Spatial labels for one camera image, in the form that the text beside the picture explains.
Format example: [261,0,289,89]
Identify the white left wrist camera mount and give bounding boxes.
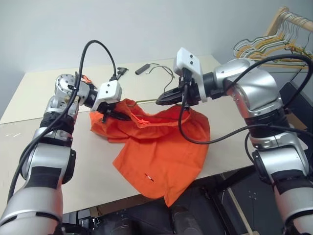
[92,81,123,112]

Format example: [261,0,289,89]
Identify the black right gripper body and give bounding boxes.
[178,69,201,106]

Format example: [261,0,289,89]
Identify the rack of empty hangers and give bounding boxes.
[233,14,313,62]

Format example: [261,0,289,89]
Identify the orange shorts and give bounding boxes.
[89,97,211,208]

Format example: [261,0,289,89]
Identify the black panel with screws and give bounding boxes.
[217,171,286,235]

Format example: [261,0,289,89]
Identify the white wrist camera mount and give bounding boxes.
[173,47,209,103]
[92,81,123,112]

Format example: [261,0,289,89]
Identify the olive wire hanger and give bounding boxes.
[128,73,189,122]

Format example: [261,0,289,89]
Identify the brown cardboard box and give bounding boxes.
[285,112,309,132]

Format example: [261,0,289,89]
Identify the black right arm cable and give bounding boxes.
[178,54,313,172]

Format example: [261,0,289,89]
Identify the thin wooden slat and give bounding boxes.
[226,188,254,235]

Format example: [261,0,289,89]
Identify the wooden hanger rack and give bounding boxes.
[265,6,313,74]

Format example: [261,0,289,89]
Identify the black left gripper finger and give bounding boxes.
[112,111,132,120]
[109,115,132,122]

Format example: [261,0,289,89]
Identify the black adapter with cable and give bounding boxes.
[135,63,177,79]

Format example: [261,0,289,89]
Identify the yellow wire hanger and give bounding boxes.
[236,29,309,72]

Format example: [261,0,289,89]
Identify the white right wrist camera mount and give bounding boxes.
[173,47,209,103]

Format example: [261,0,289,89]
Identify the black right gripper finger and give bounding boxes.
[159,87,184,99]
[156,95,184,106]

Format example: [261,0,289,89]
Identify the small black clip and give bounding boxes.
[116,66,129,80]

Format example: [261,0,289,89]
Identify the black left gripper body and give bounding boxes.
[101,102,119,124]

